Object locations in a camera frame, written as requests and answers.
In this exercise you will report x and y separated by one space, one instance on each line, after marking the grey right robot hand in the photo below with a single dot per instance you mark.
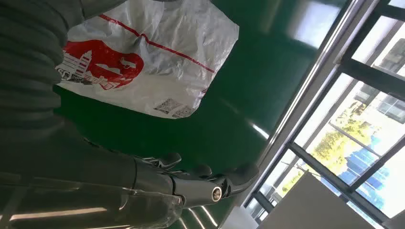
79 177

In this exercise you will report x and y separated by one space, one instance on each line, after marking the green conveyor belt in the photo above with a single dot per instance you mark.
253 79

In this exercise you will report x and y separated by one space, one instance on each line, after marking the white flat panel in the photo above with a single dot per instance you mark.
310 208

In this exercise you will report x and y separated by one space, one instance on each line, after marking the silver conveyor side rail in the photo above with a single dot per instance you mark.
303 85

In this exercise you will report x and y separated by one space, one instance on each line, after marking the dark window frame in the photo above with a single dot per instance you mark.
370 74

